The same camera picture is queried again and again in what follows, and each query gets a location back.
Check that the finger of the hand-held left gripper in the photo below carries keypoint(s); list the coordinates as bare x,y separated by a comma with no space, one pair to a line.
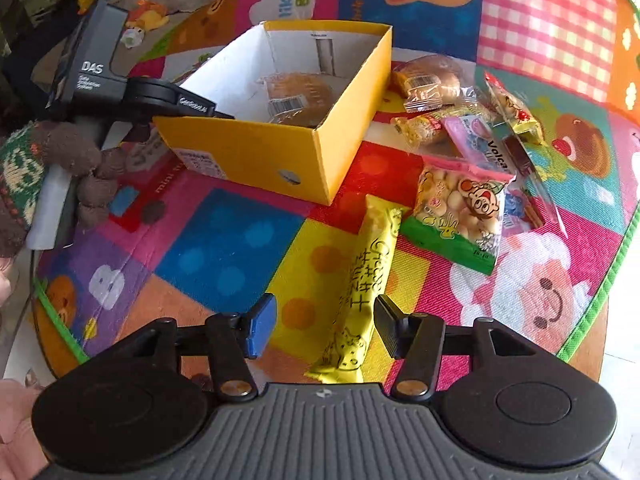
140,132
200,104

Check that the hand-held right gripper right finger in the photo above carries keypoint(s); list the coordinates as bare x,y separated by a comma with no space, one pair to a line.
387,325

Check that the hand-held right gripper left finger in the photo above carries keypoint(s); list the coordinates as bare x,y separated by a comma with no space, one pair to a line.
262,322

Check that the long yellow snack packet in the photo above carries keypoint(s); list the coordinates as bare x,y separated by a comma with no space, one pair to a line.
367,270

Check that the yellow cardboard box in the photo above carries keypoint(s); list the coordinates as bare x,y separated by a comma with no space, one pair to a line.
260,155

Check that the bread bun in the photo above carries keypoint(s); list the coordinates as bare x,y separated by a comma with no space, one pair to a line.
432,82
300,92

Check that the green biscuit bag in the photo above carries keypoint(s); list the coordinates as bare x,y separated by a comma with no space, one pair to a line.
450,200

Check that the blue snack packet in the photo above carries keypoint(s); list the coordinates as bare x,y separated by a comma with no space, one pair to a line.
515,205

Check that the small yellow snack packet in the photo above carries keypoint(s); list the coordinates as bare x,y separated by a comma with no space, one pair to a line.
420,127

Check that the pink snack packet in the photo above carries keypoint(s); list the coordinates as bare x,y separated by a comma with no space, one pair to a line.
470,135

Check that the clear chocolate packet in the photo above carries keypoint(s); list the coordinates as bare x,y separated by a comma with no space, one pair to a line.
515,155

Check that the red yellow biscuit packet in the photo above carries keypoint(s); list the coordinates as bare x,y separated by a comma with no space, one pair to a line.
515,110

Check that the person's left hand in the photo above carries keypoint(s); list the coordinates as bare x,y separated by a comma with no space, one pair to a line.
70,147

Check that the white green plush toy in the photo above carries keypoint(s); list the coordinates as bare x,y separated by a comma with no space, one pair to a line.
133,38

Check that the orange plush toy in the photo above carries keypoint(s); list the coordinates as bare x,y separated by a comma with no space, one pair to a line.
147,15

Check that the colourful cartoon play mat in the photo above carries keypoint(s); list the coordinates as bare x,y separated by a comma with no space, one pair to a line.
225,245

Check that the person's pink clothing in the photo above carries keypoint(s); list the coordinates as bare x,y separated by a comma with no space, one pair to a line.
17,435

